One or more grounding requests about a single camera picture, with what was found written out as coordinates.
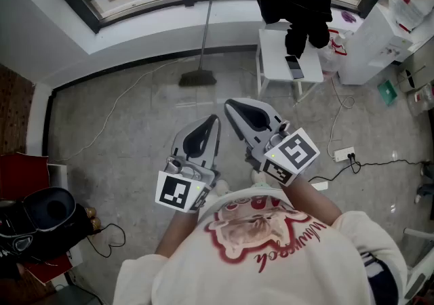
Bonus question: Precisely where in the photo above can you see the person's right forearm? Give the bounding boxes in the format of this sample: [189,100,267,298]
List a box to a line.
[283,174,343,228]

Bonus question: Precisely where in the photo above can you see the white plastic rack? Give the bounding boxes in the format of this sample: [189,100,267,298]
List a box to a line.
[402,226,434,302]

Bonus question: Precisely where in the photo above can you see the clear red-printed plastic bag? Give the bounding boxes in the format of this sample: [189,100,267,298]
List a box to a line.
[317,28,349,75]

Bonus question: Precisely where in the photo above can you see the thin black looped cable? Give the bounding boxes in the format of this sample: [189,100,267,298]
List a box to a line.
[85,222,127,259]

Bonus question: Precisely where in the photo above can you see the white power strip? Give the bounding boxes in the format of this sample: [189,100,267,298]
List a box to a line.
[332,146,357,163]

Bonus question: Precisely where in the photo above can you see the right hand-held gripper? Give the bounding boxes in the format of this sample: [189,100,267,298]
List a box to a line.
[224,98,321,186]

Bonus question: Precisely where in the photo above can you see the person's left forearm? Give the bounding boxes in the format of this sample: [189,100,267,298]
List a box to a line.
[157,207,201,261]

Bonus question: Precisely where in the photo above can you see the white power strip cable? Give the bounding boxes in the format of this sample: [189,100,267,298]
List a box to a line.
[326,76,356,159]

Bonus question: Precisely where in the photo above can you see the clear plastic container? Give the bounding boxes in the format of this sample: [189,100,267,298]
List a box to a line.
[406,82,434,115]

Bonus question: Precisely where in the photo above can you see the white cabinet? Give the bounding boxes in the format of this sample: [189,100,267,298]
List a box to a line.
[338,3,414,87]

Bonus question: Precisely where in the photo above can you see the red box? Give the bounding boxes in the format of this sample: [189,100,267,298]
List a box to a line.
[0,152,75,286]

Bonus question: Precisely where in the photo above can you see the white power adapter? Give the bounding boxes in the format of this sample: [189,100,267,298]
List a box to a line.
[309,179,330,192]

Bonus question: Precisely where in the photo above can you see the gold round items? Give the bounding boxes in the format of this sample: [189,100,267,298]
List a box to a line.
[84,206,102,230]

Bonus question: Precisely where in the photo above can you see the long white cable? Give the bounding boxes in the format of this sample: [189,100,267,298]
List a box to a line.
[50,57,193,163]

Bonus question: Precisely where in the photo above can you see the dark smartphone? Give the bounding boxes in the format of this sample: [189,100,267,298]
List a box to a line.
[284,54,305,81]

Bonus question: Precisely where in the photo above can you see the person's white shoe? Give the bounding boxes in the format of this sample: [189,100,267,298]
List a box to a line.
[215,178,232,197]
[251,170,269,186]

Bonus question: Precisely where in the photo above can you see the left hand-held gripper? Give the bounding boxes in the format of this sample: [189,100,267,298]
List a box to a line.
[155,114,222,214]

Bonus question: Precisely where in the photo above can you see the person's white right shoe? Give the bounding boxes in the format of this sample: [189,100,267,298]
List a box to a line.
[251,170,269,186]

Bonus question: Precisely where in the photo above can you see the white waste bin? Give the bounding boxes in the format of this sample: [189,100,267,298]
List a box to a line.
[395,65,427,95]

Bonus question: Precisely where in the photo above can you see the grey long-handled broom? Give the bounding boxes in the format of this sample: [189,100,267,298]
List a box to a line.
[178,0,218,88]

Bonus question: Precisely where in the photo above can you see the long black cable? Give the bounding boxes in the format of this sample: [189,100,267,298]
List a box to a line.
[307,159,427,185]

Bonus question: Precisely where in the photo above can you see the white cardboard box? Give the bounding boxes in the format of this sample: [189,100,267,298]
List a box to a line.
[46,162,69,191]

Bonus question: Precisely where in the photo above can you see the person's white left shoe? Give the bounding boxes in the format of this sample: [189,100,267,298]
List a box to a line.
[215,178,232,197]

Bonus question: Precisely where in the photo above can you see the person's cream printed shirt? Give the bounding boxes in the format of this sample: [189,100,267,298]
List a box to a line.
[113,184,408,305]

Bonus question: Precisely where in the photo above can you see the green dustpan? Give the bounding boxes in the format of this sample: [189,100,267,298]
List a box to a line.
[376,79,400,107]

